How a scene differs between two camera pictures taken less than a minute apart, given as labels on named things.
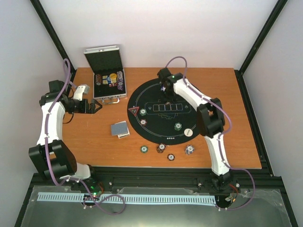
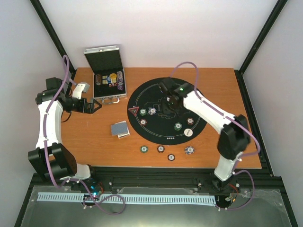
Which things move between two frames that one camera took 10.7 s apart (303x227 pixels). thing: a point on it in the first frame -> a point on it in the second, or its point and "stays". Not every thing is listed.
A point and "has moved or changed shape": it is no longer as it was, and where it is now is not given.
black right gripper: (174, 99) -> (165, 110)
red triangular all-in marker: (134, 109) stays
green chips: (142, 112) stays
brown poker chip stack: (161, 148) has moved or changed shape
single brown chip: (171, 157) stays
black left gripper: (84, 109) stays
